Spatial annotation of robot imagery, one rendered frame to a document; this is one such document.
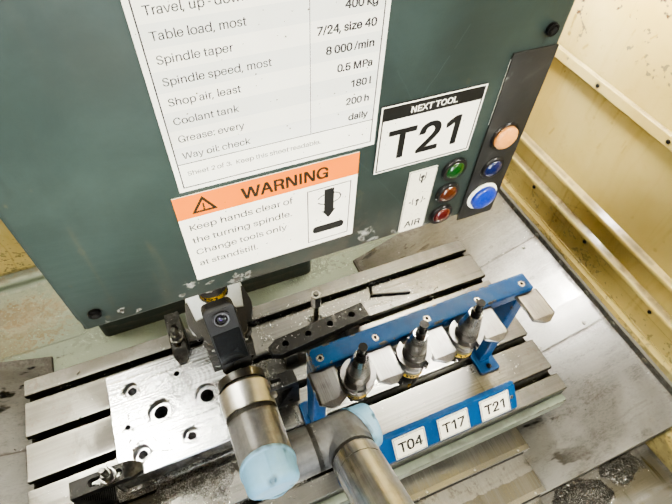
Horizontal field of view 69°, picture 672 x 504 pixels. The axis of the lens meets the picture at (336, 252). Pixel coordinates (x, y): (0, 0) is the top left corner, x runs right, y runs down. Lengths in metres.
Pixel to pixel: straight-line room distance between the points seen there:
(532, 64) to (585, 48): 0.95
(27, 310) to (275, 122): 1.64
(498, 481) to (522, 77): 1.11
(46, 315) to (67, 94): 1.59
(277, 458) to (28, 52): 0.54
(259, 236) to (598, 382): 1.22
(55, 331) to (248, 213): 1.47
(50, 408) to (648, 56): 1.53
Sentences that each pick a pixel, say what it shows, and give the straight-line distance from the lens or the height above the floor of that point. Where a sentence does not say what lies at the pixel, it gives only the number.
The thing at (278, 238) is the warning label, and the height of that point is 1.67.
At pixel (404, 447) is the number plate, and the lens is 1.15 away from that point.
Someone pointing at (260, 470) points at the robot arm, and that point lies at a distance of 0.70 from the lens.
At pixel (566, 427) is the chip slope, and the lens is 1.50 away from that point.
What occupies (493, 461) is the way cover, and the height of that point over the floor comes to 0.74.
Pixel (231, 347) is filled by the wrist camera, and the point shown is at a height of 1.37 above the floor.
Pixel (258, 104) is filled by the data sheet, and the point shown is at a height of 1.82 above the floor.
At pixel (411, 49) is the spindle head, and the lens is 0.38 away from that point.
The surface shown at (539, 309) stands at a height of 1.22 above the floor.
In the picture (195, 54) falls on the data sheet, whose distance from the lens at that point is 0.32.
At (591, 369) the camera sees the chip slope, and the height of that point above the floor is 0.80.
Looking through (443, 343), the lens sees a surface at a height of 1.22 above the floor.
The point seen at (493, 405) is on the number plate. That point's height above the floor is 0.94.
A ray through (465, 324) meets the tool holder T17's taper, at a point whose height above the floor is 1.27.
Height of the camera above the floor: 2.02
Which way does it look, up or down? 52 degrees down
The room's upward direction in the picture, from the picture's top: 3 degrees clockwise
